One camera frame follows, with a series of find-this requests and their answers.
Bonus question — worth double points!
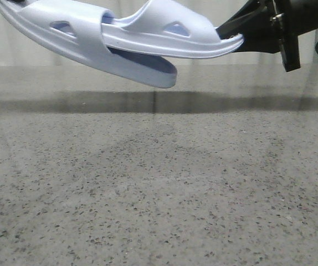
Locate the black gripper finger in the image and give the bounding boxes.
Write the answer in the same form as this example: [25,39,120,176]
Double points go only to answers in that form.
[232,30,280,54]
[216,0,261,39]

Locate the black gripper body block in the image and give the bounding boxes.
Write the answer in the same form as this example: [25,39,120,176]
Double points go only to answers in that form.
[254,1,318,71]

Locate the light blue slipper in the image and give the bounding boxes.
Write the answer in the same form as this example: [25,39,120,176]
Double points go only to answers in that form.
[101,1,244,59]
[0,1,177,88]

